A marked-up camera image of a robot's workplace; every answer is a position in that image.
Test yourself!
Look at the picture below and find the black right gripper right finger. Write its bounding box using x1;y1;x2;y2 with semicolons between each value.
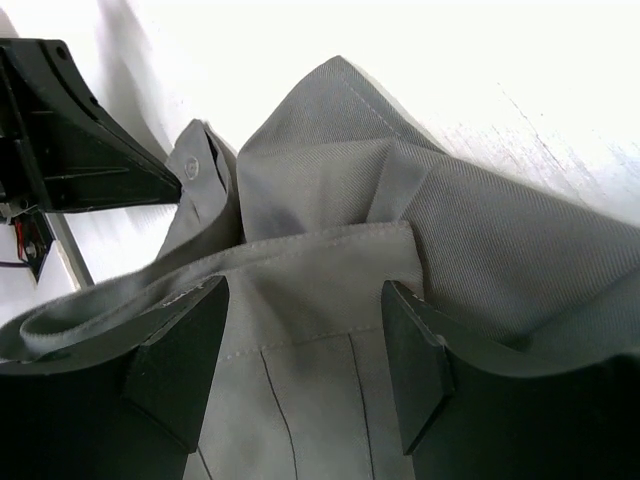
381;281;639;479

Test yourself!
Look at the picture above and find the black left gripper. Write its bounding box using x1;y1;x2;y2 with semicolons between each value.
1;38;181;282

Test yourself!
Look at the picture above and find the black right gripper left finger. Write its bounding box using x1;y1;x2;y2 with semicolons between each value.
1;277;229;479

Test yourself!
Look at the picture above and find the grey pleated skirt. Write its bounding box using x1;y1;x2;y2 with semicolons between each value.
1;57;639;479

